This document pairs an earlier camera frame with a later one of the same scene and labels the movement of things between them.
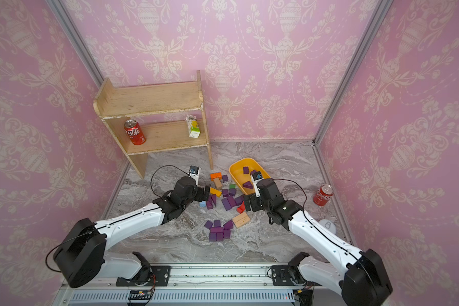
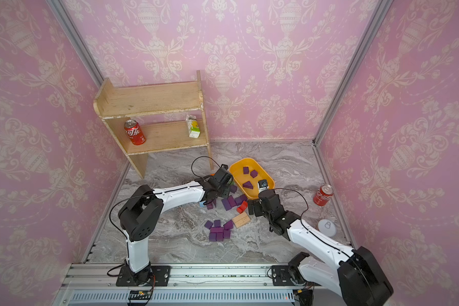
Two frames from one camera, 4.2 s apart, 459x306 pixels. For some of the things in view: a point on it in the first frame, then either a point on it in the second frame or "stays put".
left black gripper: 201,196 -> 227,187
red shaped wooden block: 241,208 stays put
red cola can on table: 323,195 stays put
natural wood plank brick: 241,219 stays put
